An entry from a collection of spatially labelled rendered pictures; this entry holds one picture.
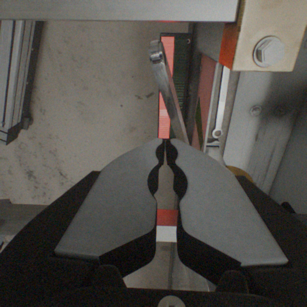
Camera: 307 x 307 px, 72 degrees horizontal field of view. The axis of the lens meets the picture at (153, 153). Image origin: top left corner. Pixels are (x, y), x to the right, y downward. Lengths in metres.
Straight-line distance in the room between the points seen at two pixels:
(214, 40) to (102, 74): 0.81
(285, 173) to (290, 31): 0.39
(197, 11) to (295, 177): 0.41
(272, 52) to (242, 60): 0.02
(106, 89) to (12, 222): 0.87
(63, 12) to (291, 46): 0.18
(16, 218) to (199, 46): 0.34
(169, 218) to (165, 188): 1.06
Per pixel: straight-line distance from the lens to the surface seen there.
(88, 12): 0.21
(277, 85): 0.49
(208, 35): 0.35
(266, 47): 0.19
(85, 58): 1.11
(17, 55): 0.97
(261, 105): 0.49
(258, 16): 0.20
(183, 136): 0.15
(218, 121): 0.38
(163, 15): 0.20
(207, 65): 0.30
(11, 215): 0.35
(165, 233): 0.30
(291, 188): 0.54
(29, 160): 1.47
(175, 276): 0.69
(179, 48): 0.35
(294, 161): 0.53
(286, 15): 0.21
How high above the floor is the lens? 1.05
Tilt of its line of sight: 60 degrees down
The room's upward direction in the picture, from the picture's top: 175 degrees counter-clockwise
